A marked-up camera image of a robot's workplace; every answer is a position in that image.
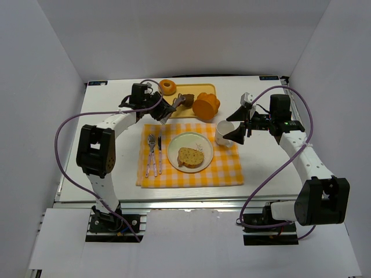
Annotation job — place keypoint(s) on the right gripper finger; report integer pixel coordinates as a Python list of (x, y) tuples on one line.
[(237, 135), (240, 115)]

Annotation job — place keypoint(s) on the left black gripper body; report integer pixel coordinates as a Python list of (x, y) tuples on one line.
[(163, 110)]

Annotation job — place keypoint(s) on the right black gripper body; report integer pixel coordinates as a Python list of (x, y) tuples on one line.
[(248, 124)]

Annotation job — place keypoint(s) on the white ceramic mug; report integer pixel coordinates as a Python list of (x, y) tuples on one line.
[(222, 128)]

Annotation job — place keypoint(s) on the brown chocolate muffin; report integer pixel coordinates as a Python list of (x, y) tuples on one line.
[(187, 100)]

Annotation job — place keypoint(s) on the sliced loaf bread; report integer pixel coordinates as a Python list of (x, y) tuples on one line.
[(189, 158)]

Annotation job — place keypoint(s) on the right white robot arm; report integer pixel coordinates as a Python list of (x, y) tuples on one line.
[(323, 198)]

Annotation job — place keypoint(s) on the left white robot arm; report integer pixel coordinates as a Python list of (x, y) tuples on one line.
[(96, 153)]

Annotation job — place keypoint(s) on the yellow plastic tray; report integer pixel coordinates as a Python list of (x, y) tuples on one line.
[(195, 89)]

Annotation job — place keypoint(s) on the yellow checkered cloth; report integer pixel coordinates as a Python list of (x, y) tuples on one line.
[(224, 170)]

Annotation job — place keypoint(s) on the large orange bundt cake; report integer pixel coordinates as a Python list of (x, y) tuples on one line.
[(206, 106)]

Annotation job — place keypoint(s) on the green white ceramic plate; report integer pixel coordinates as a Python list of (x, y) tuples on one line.
[(193, 141)]

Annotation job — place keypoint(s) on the right blue table label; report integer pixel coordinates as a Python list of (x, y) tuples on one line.
[(269, 78)]

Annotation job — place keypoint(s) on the blue table label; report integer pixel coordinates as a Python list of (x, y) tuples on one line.
[(269, 78), (97, 83)]

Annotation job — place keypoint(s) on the left blue table label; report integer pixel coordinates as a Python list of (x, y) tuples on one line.
[(97, 83)]

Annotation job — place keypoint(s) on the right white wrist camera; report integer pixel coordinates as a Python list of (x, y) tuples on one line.
[(246, 100)]

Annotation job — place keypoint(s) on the ring doughnut bread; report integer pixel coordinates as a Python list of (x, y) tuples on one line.
[(168, 87)]

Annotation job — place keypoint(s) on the pink handled knife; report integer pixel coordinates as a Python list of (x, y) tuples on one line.
[(159, 144)]

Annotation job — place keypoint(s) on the aluminium frame rail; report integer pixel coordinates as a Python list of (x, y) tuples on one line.
[(256, 204)]

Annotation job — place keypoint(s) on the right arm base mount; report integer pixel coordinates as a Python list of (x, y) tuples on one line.
[(276, 236)]

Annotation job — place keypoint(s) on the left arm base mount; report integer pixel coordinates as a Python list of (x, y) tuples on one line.
[(98, 232)]

